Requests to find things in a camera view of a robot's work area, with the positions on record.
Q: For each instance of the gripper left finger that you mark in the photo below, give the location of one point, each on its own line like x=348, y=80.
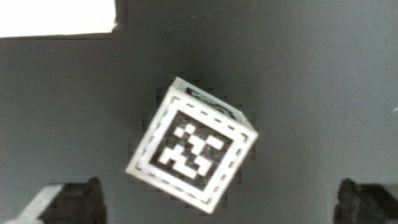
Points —
x=65, y=204

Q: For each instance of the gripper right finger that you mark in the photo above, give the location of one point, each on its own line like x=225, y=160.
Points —
x=366, y=203

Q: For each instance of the white tagged cube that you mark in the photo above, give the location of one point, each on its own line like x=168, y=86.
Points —
x=193, y=146

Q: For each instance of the white marker base plate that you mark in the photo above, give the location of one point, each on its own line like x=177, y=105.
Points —
x=55, y=17

